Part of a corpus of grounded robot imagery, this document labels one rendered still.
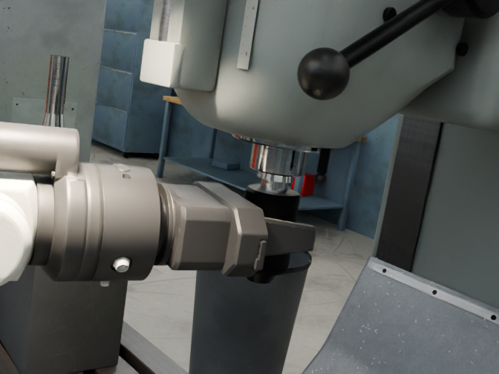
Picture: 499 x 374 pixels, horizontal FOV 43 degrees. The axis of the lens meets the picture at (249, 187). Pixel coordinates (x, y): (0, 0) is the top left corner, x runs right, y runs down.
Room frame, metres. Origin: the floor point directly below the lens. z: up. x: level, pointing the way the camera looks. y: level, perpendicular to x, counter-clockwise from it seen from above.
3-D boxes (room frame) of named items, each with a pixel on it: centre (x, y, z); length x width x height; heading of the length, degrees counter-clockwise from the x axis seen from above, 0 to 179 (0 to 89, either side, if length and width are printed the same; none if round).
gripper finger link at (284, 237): (0.50, -0.03, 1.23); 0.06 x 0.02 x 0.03; 117
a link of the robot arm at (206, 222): (0.49, 0.06, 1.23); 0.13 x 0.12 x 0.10; 27
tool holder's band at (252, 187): (0.53, -0.02, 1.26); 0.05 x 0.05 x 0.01
